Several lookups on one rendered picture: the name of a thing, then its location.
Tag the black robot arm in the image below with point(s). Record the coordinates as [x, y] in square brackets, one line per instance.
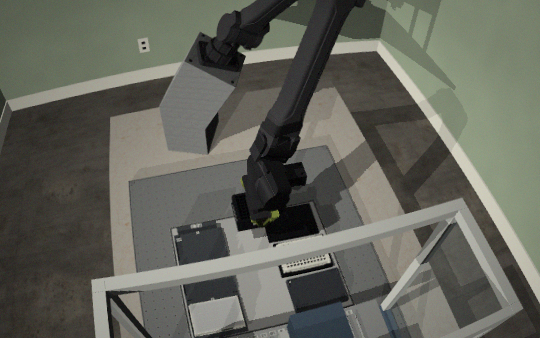
[278, 136]

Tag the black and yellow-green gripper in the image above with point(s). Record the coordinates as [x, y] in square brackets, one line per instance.
[254, 205]

